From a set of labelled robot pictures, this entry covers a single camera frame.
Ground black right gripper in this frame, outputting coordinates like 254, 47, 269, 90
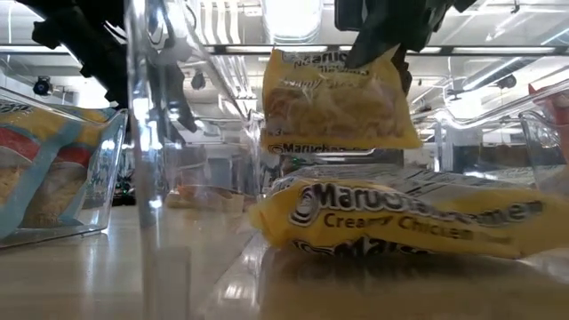
335, 0, 477, 94

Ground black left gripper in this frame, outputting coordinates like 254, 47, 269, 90
33, 12, 199, 142

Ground red Maruchan ramen packet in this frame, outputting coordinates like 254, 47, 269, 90
527, 82, 569, 161

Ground clear plastic bin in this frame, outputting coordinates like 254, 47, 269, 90
0, 86, 131, 250
517, 77, 569, 199
125, 0, 569, 320

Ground silver ventilation duct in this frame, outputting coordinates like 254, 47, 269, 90
264, 0, 324, 48

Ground black ceiling-hung camera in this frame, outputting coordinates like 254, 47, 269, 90
496, 73, 519, 90
32, 75, 52, 97

